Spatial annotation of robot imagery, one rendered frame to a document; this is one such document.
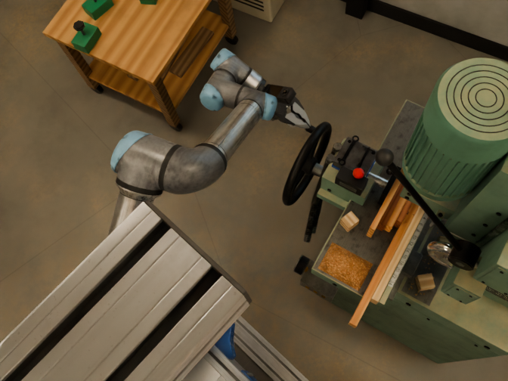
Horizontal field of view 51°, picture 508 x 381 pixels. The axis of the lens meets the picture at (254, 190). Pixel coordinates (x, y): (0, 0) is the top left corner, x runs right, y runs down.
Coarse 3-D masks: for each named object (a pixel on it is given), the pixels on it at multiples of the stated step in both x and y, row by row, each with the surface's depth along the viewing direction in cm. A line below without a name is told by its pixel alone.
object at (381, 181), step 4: (400, 168) 142; (368, 176) 146; (372, 176) 146; (376, 176) 146; (392, 176) 142; (376, 180) 145; (380, 180) 145; (384, 180) 145; (392, 180) 142; (376, 184) 146; (380, 184) 145; (384, 184) 145; (388, 184) 141; (392, 184) 141; (384, 188) 141; (388, 188) 141; (384, 192) 141; (388, 192) 140; (380, 196) 143; (384, 196) 142; (380, 200) 146; (380, 204) 148
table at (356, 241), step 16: (400, 112) 159; (416, 112) 158; (400, 128) 157; (384, 144) 155; (400, 144) 155; (400, 160) 153; (384, 176) 152; (320, 192) 155; (352, 208) 150; (368, 208) 149; (336, 224) 148; (368, 224) 148; (336, 240) 147; (352, 240) 146; (368, 240) 146; (384, 240) 146; (320, 256) 146; (368, 256) 145; (320, 272) 144; (352, 288) 142; (368, 304) 145
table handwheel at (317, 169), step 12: (312, 132) 154; (324, 132) 167; (312, 144) 152; (324, 144) 172; (300, 156) 151; (312, 156) 162; (300, 168) 151; (312, 168) 162; (288, 180) 153; (300, 180) 163; (288, 192) 156; (300, 192) 173; (288, 204) 163
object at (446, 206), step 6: (402, 192) 136; (408, 198) 136; (426, 198) 131; (432, 204) 132; (438, 204) 131; (444, 204) 130; (450, 204) 130; (456, 204) 130; (432, 210) 136; (444, 210) 132; (450, 210) 130; (444, 216) 135; (450, 216) 133
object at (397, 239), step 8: (416, 208) 144; (408, 224) 143; (400, 232) 142; (392, 240) 142; (400, 240) 141; (392, 248) 141; (384, 256) 140; (392, 256) 140; (384, 264) 140; (376, 272) 139; (384, 272) 139; (376, 280) 138; (368, 288) 138; (368, 296) 137; (360, 304) 137; (360, 312) 136; (352, 320) 135
